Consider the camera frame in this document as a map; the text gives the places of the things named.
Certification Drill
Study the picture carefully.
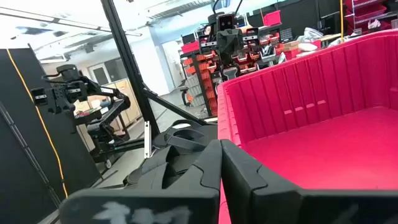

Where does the beige cabinet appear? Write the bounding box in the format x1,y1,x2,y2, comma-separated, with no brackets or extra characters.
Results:
102,77,143,127

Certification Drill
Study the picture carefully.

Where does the small red storage bin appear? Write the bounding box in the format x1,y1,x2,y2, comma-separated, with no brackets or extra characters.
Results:
263,9,282,27

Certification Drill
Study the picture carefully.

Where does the red plastic bin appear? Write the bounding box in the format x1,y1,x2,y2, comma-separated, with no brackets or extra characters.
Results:
216,28,398,224

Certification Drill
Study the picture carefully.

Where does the white metal bracket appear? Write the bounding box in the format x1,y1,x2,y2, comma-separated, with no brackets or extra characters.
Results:
144,120,153,159

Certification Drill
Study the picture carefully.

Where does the black strap slide sandal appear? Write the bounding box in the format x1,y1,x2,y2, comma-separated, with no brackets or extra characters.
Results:
123,144,206,190
153,119,218,153

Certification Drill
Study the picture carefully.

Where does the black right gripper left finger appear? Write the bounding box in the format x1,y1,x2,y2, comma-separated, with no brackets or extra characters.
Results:
58,139,223,224

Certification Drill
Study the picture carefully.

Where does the black partition panel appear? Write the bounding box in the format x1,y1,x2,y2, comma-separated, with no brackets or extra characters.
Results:
0,46,102,224

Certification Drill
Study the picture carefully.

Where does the yellow cable at cart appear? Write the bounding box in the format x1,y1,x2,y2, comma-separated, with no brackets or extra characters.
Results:
339,0,345,43

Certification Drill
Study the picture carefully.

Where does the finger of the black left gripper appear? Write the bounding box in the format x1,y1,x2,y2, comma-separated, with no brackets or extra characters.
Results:
198,29,231,65
229,27,261,65

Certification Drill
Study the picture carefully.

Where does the yellow extension cable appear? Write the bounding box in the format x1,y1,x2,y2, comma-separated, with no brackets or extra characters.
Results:
5,48,68,199

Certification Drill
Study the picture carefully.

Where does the parts bin storage rack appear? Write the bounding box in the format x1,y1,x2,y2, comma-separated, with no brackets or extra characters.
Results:
180,18,299,118

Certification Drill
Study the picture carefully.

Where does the black aluminium table frame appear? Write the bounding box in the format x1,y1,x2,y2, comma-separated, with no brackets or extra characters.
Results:
99,0,218,127

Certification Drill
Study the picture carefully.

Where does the white plastic bag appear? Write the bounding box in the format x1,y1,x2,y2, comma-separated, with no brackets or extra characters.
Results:
297,27,324,52

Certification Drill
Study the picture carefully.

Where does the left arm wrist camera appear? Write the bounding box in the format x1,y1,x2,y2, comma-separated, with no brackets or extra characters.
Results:
216,13,236,32

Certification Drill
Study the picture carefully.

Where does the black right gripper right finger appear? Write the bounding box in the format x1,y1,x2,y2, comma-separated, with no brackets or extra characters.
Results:
220,139,398,224

